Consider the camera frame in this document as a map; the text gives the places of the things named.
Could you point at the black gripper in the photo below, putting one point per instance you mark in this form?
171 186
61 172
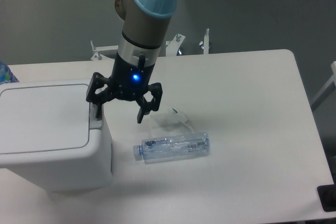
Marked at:
130 79

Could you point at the white push-lid trash can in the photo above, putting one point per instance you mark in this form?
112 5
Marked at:
50 135

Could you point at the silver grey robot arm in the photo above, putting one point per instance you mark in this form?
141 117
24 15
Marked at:
143 33

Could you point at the clear plastic wrapper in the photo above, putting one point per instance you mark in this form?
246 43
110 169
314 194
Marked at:
170 122

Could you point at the clear plastic water bottle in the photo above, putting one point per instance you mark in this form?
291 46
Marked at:
172 148

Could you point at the blue patterned bottle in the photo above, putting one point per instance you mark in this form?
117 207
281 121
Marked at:
6 75

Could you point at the white furniture leg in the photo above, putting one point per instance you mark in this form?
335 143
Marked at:
324 91

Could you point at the black device at table corner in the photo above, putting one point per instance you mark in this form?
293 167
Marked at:
327 197

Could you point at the white metal base frame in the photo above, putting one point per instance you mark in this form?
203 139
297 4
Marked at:
174 47

